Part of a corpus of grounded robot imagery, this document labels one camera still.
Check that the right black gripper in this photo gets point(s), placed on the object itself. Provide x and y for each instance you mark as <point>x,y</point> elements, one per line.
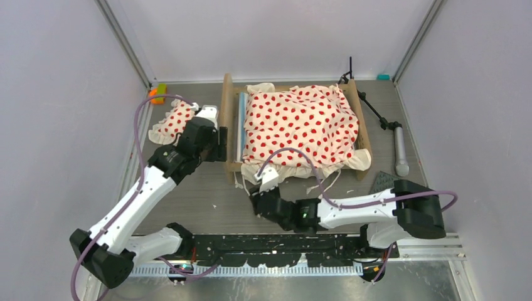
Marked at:
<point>255,194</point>

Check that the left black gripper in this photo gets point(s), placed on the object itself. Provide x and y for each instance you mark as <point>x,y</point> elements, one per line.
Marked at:
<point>218,153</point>

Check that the strawberry print small pillow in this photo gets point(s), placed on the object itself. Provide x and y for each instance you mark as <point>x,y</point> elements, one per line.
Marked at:
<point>172,125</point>

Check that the wooden pet bed frame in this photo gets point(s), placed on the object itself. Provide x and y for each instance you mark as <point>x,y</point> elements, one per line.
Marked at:
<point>229,114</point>

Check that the blue striped mattress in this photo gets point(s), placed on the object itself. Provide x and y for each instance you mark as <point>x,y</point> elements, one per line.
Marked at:
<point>241,114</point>

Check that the strawberry print ruffled blanket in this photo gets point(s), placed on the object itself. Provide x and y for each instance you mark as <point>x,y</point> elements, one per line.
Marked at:
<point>299,129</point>

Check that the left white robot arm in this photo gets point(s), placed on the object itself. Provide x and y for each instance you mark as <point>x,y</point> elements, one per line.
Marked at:
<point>109,250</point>

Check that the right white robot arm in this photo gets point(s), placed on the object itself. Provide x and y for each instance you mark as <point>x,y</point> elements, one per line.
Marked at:
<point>405,210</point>

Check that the orange green toy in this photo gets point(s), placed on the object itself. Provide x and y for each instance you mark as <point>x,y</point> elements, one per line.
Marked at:
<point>157,94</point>

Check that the black perforated pad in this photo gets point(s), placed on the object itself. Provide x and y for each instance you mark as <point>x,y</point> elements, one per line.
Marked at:
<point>383,181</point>

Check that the teal small block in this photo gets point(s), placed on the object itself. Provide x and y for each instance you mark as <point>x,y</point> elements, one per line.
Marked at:
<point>383,77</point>

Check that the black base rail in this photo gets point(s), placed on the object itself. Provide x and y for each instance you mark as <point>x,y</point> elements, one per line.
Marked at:
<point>290,256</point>

